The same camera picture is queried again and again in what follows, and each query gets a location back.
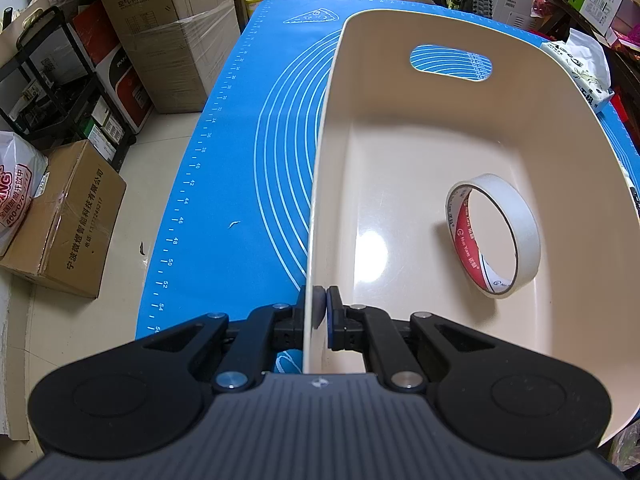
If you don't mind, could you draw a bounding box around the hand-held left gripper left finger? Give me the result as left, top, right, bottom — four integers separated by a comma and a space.
134, 285, 307, 394

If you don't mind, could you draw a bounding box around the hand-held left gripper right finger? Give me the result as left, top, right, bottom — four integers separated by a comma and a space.
326, 285, 502, 394

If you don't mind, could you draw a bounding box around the beige plastic basin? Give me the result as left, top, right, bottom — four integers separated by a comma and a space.
302, 8, 640, 448

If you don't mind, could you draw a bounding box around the white tape roll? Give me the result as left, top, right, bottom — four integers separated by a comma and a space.
446, 174, 542, 300

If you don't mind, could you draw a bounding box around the blue silicone baking mat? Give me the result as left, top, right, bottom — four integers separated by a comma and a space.
135, 0, 640, 375

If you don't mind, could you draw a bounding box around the brown cardboard box with print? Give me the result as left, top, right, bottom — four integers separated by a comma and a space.
0, 140, 127, 300

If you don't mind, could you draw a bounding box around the small green box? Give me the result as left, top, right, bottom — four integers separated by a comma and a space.
87, 120, 122, 161

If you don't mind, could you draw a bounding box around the plastic-wrapped brown cardboard box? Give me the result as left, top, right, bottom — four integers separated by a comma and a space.
117, 0, 241, 115

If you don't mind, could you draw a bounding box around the red and white appliance box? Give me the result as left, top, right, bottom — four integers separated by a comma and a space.
72, 15, 153, 133

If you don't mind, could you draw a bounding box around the white plastic bag red print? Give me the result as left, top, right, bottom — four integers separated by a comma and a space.
0, 130, 49, 257

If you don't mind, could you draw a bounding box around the white tissue pack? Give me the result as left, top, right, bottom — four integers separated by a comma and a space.
540, 27, 615, 113

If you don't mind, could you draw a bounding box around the black metal rack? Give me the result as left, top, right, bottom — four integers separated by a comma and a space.
0, 5, 138, 171

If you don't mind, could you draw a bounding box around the tan paper bag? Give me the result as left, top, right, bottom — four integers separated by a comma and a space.
0, 0, 68, 68

